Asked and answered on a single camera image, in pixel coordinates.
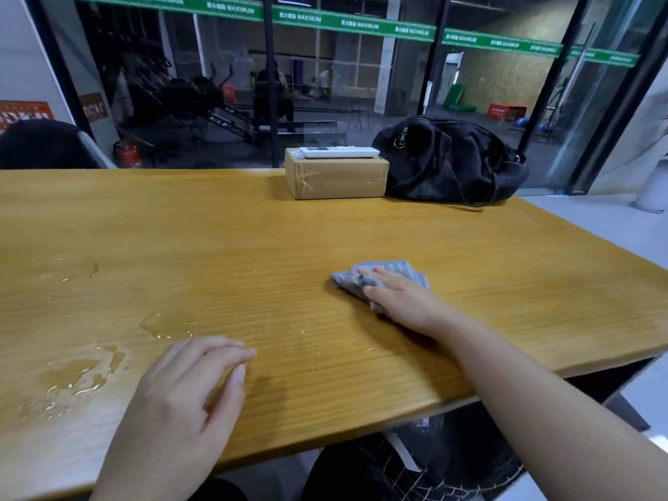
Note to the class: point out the person's right hand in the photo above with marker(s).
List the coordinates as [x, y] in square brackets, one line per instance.
[407, 305]

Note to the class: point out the person's left hand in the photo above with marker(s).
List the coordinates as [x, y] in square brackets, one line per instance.
[182, 401]

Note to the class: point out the grey cloth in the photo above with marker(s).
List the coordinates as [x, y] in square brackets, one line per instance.
[396, 268]

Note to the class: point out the brown cardboard box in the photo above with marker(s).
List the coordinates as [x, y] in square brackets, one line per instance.
[334, 177]

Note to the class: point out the black fabric bag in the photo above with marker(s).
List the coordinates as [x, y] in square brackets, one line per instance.
[449, 161]

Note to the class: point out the white remote control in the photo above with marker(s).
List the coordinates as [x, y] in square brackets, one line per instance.
[339, 151]

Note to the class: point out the person's right forearm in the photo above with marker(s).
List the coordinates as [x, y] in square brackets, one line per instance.
[548, 412]

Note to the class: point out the person's black checked trousers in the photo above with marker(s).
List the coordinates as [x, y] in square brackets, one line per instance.
[443, 464]

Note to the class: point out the wooden table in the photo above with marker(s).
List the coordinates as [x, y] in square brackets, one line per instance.
[209, 245]

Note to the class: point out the green gym mat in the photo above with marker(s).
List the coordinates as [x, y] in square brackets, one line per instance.
[454, 98]

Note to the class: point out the blue balance ball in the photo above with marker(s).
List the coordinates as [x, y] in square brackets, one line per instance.
[521, 121]

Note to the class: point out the red gym box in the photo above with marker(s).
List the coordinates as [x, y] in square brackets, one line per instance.
[506, 110]

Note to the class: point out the red fire extinguisher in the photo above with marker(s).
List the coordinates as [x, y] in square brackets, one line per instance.
[129, 156]

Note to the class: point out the grey chair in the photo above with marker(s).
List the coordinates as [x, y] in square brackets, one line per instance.
[99, 153]

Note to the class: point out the large plant in white pot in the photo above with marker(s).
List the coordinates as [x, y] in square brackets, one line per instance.
[655, 193]

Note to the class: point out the green glass marking strip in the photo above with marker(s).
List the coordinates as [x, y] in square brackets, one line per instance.
[365, 27]

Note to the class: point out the black exercise machine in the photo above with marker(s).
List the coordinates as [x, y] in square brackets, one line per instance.
[198, 96]

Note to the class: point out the small orange door sign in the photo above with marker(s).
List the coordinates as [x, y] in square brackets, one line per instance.
[94, 106]

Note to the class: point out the orange wall safety sign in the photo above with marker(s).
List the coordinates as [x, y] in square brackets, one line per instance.
[23, 112]

